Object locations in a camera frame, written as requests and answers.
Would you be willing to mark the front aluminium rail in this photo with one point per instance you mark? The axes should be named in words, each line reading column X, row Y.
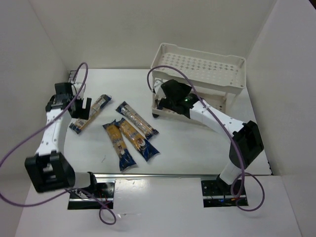
column 148, row 176

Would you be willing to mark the cream two-tier shelf cart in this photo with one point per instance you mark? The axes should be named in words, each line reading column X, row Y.
column 219, row 79

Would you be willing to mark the yellow spaghetti bag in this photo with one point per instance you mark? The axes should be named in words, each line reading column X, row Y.
column 125, row 159
column 139, row 142

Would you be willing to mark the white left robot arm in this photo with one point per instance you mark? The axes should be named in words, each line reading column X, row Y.
column 48, row 169

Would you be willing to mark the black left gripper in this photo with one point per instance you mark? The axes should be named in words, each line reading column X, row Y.
column 82, row 108

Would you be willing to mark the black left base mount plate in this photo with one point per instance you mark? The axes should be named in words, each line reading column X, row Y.
column 104, row 192

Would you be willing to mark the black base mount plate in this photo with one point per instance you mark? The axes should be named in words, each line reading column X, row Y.
column 104, row 192
column 214, row 197

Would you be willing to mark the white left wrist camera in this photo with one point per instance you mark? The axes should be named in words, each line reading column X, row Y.
column 76, row 86

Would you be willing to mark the yellow spaghetti bag left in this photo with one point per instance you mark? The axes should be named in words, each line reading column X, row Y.
column 125, row 159

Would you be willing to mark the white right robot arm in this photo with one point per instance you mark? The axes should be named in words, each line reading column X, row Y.
column 245, row 139

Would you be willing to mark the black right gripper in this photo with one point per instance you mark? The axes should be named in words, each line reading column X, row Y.
column 169, row 103

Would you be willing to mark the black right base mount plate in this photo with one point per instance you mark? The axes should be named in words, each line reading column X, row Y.
column 214, row 197

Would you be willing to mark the spaghetti bag with white label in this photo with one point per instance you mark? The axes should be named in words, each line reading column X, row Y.
column 126, row 110

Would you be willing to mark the yellow spaghetti bag right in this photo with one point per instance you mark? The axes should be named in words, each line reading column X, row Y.
column 139, row 142

